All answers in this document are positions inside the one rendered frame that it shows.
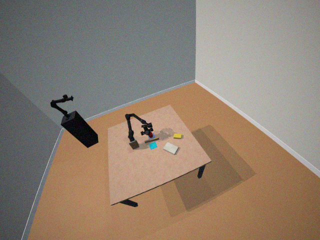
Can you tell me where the yellow block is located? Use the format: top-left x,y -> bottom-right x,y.
173,133 -> 182,139

